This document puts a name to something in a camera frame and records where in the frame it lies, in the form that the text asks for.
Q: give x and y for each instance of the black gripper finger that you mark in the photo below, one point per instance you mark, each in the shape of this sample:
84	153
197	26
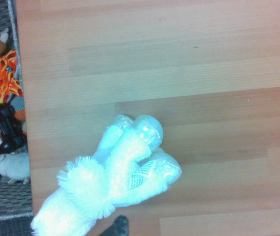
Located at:
116	227

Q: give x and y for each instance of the white fluffy stuffed toy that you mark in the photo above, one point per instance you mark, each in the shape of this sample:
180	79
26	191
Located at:
91	182

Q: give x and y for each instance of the grey woven basket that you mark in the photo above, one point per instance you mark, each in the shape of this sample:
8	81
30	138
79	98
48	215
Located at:
0	201

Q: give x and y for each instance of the grey stuffed toy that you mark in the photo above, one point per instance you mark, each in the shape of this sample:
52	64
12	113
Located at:
13	166

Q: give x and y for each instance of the black game controller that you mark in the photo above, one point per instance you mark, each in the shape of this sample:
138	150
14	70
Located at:
7	127

